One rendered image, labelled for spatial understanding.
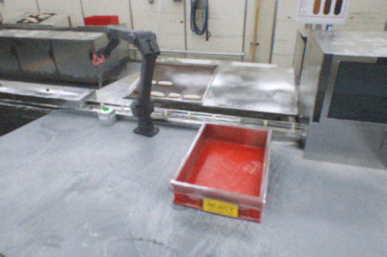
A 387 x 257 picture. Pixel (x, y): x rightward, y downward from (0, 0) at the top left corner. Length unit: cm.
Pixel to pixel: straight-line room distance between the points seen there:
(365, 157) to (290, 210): 45
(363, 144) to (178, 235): 83
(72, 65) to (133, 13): 178
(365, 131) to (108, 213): 104
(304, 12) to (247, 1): 302
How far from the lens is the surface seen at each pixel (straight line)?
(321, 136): 126
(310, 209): 108
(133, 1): 564
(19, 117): 213
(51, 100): 186
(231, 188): 109
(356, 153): 133
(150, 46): 118
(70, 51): 449
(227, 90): 172
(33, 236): 107
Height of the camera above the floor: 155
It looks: 26 degrees down
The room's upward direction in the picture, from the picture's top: 1 degrees counter-clockwise
